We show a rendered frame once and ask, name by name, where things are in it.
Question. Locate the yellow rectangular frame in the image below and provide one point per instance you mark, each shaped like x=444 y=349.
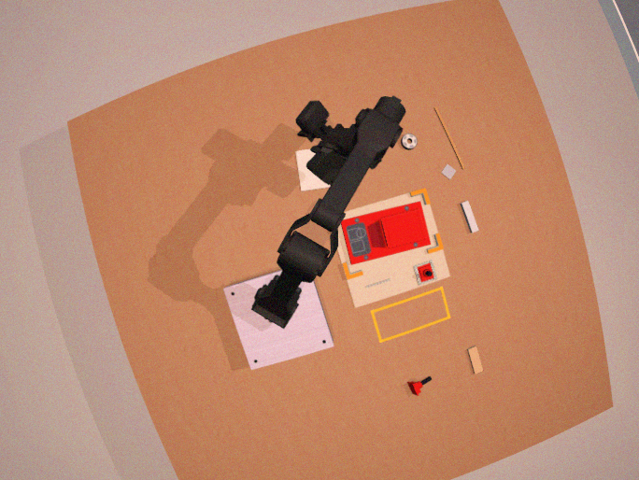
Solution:
x=405 y=300

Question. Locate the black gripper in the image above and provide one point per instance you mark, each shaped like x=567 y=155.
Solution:
x=312 y=120

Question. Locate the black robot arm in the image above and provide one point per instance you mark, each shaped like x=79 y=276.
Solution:
x=302 y=259

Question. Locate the light tan flat rectangular bar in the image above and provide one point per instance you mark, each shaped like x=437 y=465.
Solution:
x=475 y=360

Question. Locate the thin orange rod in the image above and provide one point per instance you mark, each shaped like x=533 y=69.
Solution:
x=449 y=137

